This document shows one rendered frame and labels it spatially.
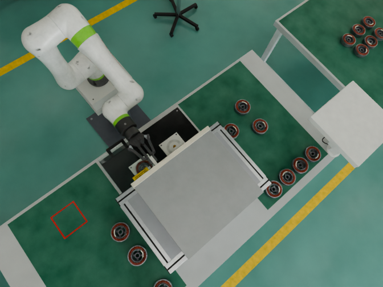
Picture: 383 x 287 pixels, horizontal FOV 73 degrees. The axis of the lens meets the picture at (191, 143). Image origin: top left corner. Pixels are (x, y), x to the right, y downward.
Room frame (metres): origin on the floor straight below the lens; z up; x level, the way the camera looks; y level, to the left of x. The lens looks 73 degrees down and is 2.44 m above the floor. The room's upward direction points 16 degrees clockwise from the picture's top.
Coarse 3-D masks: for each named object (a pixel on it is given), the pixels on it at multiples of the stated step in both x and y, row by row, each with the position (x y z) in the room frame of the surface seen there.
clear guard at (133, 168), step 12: (120, 144) 0.33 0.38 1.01; (108, 156) 0.24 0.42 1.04; (120, 156) 0.25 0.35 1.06; (132, 156) 0.27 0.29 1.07; (108, 168) 0.17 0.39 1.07; (120, 168) 0.19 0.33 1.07; (132, 168) 0.21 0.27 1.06; (144, 168) 0.22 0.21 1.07; (120, 180) 0.13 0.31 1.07; (132, 180) 0.15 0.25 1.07
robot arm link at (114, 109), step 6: (114, 96) 0.49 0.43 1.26; (108, 102) 0.45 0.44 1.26; (114, 102) 0.46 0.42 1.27; (120, 102) 0.47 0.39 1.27; (102, 108) 0.43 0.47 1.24; (108, 108) 0.43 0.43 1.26; (114, 108) 0.43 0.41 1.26; (120, 108) 0.45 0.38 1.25; (126, 108) 0.46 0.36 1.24; (108, 114) 0.40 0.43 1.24; (114, 114) 0.41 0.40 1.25; (120, 114) 0.41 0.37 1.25; (126, 114) 0.43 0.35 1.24; (114, 120) 0.38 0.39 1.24
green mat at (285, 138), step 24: (240, 72) 1.17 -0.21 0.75; (192, 96) 0.87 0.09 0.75; (216, 96) 0.92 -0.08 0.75; (240, 96) 0.98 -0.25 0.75; (264, 96) 1.03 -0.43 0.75; (192, 120) 0.69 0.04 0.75; (216, 120) 0.74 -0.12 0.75; (240, 120) 0.79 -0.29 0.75; (264, 120) 0.84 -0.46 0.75; (288, 120) 0.90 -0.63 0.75; (240, 144) 0.62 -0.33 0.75; (264, 144) 0.67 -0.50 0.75; (288, 144) 0.71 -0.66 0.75; (312, 144) 0.76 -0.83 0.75; (264, 168) 0.50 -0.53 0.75; (288, 168) 0.54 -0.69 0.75; (312, 168) 0.59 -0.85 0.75; (264, 192) 0.33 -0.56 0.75
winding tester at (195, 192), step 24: (192, 144) 0.35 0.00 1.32; (216, 144) 0.38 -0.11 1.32; (168, 168) 0.21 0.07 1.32; (192, 168) 0.24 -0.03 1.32; (216, 168) 0.27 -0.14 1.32; (240, 168) 0.30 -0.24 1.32; (144, 192) 0.08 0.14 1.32; (168, 192) 0.11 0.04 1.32; (192, 192) 0.14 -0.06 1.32; (216, 192) 0.17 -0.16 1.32; (240, 192) 0.19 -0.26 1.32; (168, 216) 0.02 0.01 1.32; (192, 216) 0.04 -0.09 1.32; (216, 216) 0.07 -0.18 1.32; (192, 240) -0.05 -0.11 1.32
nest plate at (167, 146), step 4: (176, 132) 0.56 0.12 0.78; (172, 136) 0.53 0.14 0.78; (176, 136) 0.54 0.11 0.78; (168, 140) 0.49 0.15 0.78; (172, 140) 0.50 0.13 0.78; (176, 140) 0.51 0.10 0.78; (180, 140) 0.52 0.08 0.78; (160, 144) 0.45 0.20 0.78; (164, 144) 0.46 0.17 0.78; (168, 144) 0.47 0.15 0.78; (172, 144) 0.47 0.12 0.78; (176, 144) 0.48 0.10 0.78; (164, 148) 0.43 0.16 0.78; (168, 148) 0.44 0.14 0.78; (172, 148) 0.45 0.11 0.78; (164, 152) 0.41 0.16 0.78; (168, 152) 0.41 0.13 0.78; (172, 152) 0.42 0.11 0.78
